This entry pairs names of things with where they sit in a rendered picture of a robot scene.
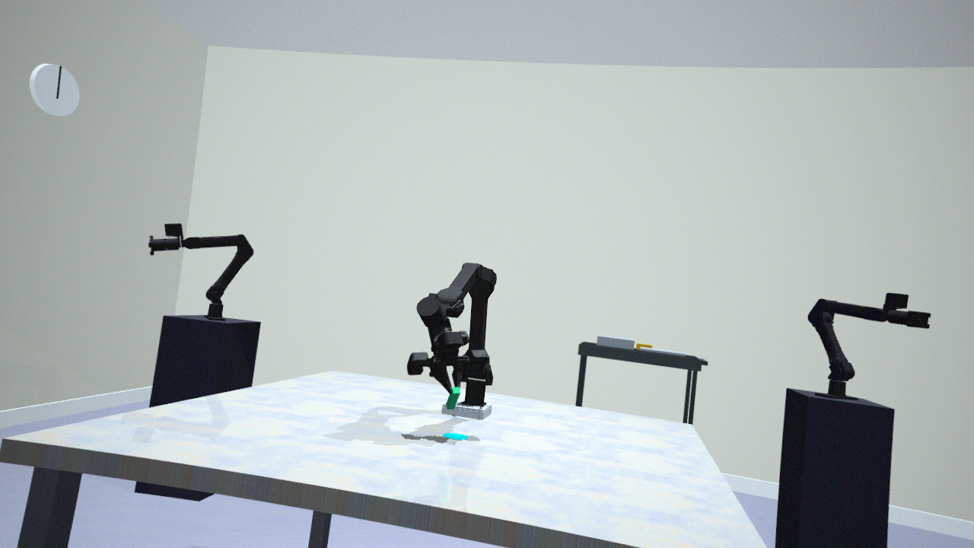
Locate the green rectangular post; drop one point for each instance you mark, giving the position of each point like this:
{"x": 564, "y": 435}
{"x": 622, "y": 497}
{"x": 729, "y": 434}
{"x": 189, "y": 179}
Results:
{"x": 453, "y": 398}

